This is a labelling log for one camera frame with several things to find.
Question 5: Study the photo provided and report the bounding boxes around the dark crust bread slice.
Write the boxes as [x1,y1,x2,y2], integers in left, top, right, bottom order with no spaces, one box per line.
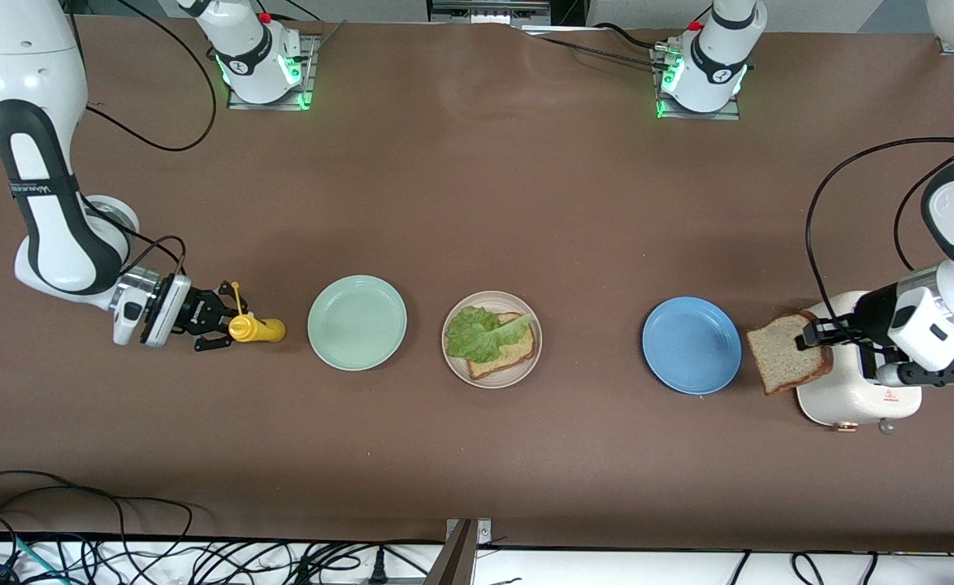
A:
[746,311,835,397]

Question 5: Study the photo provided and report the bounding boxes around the yellow mustard squeeze bottle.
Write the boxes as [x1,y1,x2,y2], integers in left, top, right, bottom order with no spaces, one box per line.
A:
[228,281,287,344]

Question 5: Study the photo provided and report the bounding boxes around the green lettuce leaf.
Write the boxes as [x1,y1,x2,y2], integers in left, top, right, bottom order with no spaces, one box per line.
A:
[444,305,532,364]

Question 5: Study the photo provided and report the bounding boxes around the light crust bread slice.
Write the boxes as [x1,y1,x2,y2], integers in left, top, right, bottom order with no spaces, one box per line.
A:
[467,312,537,381]

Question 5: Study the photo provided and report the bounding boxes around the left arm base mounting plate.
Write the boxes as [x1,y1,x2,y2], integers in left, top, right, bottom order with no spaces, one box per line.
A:
[654,45,742,121]

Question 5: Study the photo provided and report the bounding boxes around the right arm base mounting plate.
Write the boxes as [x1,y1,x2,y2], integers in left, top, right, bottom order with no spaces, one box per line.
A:
[227,32,320,111]

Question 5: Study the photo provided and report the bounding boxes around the blue plate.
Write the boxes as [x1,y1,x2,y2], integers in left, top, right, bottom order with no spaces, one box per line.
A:
[642,297,743,397]

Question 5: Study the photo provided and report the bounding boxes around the mint green plate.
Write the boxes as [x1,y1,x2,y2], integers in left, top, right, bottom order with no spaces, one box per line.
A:
[307,275,408,372]

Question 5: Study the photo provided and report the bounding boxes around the beige plate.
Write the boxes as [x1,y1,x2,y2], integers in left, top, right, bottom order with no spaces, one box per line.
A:
[441,290,543,389]

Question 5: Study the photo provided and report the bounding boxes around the white toaster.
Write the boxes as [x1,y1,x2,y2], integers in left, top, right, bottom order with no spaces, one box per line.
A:
[796,291,923,434]

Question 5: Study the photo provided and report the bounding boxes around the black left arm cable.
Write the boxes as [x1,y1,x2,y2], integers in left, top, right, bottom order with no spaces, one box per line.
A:
[805,136,954,326]

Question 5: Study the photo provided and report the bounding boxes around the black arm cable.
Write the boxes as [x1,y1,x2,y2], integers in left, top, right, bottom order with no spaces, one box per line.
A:
[79,0,218,285]
[805,136,954,326]

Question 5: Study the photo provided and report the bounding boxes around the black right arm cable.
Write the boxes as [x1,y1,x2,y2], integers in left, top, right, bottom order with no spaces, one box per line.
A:
[79,0,218,285]

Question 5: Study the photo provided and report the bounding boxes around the black cable loop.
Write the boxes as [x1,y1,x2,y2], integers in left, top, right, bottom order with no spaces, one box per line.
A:
[0,470,195,570]

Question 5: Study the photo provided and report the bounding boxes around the aluminium profile post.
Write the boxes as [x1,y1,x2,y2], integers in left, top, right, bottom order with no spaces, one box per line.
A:
[424,518,478,585]

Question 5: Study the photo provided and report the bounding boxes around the small metal bracket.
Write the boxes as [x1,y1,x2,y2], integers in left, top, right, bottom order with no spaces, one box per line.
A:
[444,518,493,546]

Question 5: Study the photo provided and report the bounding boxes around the thin black table cable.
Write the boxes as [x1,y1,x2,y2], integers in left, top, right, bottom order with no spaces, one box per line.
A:
[518,23,666,72]

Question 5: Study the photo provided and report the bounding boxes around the black metal frame piece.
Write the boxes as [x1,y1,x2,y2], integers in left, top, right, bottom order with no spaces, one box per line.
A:
[428,0,553,25]

